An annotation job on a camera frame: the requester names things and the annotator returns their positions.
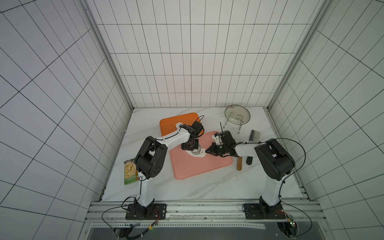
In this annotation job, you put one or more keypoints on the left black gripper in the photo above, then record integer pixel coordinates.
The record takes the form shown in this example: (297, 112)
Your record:
(183, 146)

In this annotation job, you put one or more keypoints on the pink silicone mat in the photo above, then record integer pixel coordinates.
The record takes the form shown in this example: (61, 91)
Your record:
(187, 165)

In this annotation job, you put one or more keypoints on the green orange flour packet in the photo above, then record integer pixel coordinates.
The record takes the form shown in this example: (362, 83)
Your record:
(130, 172)

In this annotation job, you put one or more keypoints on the small round metal cutter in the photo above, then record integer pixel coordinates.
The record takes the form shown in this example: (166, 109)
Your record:
(196, 151)

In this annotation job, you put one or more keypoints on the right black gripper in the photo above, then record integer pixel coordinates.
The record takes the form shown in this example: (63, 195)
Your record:
(217, 147)

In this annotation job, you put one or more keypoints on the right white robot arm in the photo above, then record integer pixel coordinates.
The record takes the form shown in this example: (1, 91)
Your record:
(275, 160)

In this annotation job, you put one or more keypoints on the orange silicone mat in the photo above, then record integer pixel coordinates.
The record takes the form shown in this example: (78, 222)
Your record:
(168, 125)

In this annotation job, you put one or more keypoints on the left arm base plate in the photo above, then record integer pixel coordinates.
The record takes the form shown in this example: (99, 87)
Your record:
(151, 212)

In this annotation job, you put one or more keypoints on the wooden dough roller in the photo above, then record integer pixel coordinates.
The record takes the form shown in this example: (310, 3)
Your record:
(239, 163)

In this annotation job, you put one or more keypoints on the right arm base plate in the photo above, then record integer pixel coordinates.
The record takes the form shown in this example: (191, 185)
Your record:
(263, 212)

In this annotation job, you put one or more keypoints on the aluminium mounting rail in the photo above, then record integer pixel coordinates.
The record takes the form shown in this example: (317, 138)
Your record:
(211, 219)

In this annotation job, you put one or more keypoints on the white dough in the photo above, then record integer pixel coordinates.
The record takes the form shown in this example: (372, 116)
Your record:
(178, 124)
(199, 154)

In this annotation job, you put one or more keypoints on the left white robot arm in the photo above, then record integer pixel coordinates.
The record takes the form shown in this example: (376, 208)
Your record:
(150, 159)

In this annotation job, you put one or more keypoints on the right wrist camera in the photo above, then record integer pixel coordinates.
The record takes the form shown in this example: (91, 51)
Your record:
(217, 138)

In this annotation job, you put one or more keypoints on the black handled metal scraper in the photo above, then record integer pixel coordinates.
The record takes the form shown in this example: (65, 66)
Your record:
(254, 137)

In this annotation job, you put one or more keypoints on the white dough on orange mat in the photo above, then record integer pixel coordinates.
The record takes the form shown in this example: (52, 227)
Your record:
(178, 124)

